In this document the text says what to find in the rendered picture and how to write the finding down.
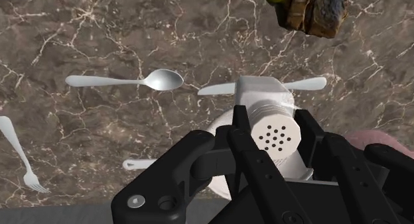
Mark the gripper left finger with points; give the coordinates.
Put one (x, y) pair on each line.
(168, 175)

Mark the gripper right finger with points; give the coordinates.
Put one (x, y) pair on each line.
(359, 184)

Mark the white salt shaker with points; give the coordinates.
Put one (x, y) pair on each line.
(275, 136)

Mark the pink round object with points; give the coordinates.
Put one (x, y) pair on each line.
(368, 137)

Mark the silver spoon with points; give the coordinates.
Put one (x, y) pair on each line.
(161, 80)

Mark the silver knife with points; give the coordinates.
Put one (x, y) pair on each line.
(307, 83)

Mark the silver fork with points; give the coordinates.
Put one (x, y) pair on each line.
(13, 139)

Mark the brown blue green figure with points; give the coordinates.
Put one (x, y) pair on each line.
(317, 13)

